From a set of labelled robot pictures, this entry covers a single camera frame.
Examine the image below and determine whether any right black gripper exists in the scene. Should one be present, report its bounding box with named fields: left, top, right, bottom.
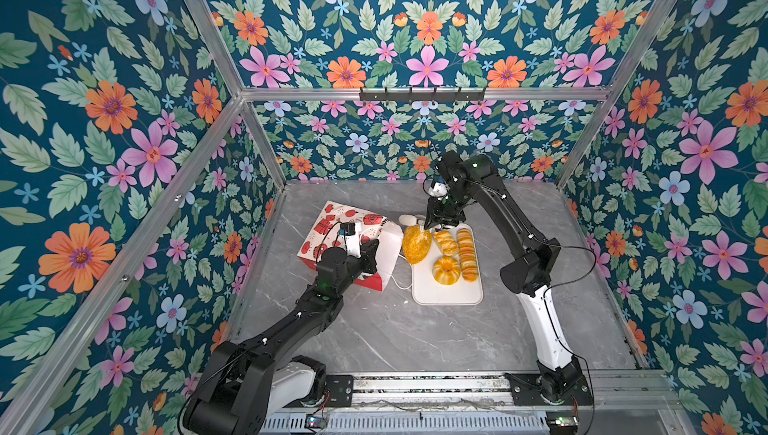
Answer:
left=421, top=189, right=470, bottom=229

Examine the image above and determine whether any long fake bread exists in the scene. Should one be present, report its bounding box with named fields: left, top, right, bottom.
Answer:
left=456, top=228, right=479, bottom=282

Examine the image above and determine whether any red white paper bag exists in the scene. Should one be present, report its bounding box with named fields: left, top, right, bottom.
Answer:
left=297, top=201, right=404, bottom=292

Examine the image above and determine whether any yellow oval fake bread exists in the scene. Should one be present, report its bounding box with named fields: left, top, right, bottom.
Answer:
left=402, top=225, right=432, bottom=265

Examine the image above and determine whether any round bundt fake bread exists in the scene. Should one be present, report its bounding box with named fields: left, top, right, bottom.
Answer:
left=432, top=256, right=461, bottom=286

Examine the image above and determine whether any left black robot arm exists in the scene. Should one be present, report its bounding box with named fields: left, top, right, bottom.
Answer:
left=177, top=240, right=379, bottom=434

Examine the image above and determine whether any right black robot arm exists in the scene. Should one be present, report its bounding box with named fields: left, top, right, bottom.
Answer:
left=415, top=151, right=586, bottom=404

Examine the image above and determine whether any white rectangular tray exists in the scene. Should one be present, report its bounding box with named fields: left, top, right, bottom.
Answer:
left=409, top=224, right=483, bottom=306

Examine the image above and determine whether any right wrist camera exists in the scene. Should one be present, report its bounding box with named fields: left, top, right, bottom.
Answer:
left=426, top=178, right=448, bottom=199

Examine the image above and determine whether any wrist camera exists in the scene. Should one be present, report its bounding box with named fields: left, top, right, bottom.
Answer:
left=426, top=178, right=448, bottom=199
left=339, top=222, right=362, bottom=258

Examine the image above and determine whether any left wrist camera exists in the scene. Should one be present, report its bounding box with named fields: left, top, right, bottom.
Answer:
left=339, top=222, right=362, bottom=258

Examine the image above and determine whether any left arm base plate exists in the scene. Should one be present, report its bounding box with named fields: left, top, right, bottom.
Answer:
left=271, top=373, right=355, bottom=409

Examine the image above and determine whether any black hook rail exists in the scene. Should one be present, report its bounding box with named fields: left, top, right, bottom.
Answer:
left=358, top=87, right=486, bottom=104

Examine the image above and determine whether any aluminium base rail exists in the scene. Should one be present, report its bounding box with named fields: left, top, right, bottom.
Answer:
left=348, top=370, right=682, bottom=411

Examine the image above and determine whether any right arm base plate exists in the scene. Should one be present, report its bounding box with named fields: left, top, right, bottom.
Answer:
left=503, top=372, right=594, bottom=407

